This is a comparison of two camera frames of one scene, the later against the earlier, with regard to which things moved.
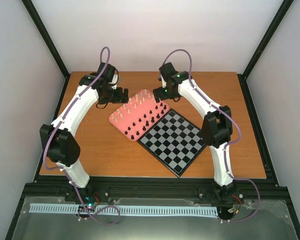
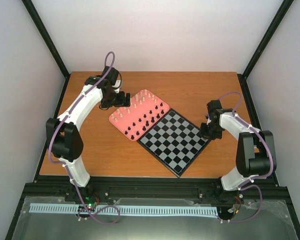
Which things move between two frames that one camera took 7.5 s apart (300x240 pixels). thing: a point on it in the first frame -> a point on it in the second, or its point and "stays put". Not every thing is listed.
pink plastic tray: [137, 115] stays put
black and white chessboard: [176, 141] stays put
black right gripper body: [167, 94] -> [212, 132]
